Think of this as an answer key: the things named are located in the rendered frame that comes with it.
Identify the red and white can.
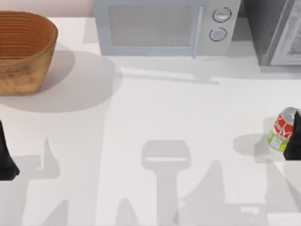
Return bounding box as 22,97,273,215
267,107,299,153

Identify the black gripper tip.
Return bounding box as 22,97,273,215
283,111,301,161
0,120,20,181

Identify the pale microwave oven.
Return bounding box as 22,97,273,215
92,0,242,60

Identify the brown woven basket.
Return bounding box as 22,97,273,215
0,10,59,96

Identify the microwave door handle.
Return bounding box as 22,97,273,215
192,6,204,60

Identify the microwave knob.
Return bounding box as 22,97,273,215
212,7,232,23
208,26,228,42

